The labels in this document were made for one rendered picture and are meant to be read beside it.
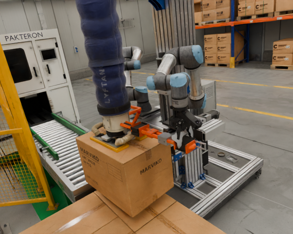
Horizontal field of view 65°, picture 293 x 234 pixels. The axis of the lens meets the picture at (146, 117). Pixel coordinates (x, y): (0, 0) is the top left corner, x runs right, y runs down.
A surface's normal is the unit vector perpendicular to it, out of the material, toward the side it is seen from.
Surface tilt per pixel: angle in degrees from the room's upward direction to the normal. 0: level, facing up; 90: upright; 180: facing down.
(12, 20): 90
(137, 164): 90
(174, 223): 0
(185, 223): 0
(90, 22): 70
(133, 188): 90
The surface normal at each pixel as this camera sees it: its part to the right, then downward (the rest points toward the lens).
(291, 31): -0.78, 0.32
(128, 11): 0.62, 0.20
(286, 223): -0.13, -0.93
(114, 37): 0.59, -0.05
